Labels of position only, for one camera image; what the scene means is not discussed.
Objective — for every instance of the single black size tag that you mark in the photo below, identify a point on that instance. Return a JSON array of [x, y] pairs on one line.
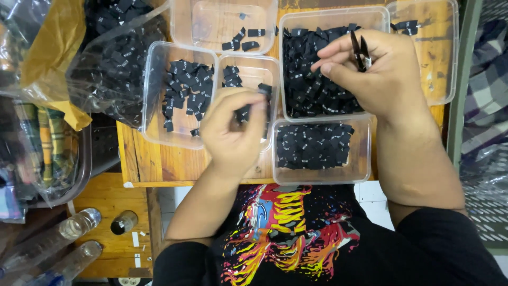
[[410, 31], [407, 24]]

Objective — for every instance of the black thread snips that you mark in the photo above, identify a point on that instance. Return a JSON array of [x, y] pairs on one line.
[[359, 53]]

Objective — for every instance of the white round socket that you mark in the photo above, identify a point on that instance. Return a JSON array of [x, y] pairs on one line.
[[129, 282]]

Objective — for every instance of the heap of black size labels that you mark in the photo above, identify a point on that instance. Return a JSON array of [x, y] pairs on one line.
[[313, 145], [186, 87], [244, 39], [305, 87], [231, 76]]

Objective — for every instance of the green metal post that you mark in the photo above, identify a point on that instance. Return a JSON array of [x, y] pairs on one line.
[[462, 79]]

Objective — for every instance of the person's left hand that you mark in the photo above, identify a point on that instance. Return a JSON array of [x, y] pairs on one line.
[[230, 139]]

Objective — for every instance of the crumpled clear plastic bag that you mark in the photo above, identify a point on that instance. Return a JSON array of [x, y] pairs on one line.
[[20, 43]]

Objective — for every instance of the brown plastic basket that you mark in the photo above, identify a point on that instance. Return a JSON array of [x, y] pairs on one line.
[[101, 143]]

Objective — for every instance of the blue plaid cloth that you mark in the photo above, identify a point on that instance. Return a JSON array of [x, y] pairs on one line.
[[488, 87]]

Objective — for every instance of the white paper strip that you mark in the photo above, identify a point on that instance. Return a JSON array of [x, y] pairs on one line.
[[135, 239], [137, 260]]

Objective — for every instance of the small dark glass bottle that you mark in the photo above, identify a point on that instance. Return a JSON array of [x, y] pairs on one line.
[[124, 222]]

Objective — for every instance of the black woven label strip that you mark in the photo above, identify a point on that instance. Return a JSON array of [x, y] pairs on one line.
[[265, 88]]

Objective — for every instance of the low wooden stool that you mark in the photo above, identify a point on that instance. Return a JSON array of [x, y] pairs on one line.
[[103, 198]]

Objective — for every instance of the yellow-brown plastic bag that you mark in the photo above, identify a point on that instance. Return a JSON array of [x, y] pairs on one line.
[[51, 47]]

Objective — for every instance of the clear plastic water bottle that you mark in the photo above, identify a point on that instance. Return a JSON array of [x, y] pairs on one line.
[[75, 258], [71, 228]]

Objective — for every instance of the person's right hand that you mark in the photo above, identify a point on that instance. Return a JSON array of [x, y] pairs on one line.
[[389, 79]]

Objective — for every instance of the clear bag of black labels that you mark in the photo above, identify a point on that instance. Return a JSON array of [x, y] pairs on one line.
[[111, 59]]

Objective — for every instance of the clear bag of plaid cloth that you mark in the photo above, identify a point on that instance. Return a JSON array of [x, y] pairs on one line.
[[43, 147]]

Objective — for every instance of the large clear plastic container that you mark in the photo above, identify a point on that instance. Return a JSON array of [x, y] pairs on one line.
[[337, 18], [222, 20], [436, 59]]

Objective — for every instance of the perforated metal rack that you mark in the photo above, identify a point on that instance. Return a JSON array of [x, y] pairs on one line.
[[488, 214]]

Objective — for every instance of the black printed t-shirt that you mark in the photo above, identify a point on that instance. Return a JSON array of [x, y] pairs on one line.
[[301, 246]]

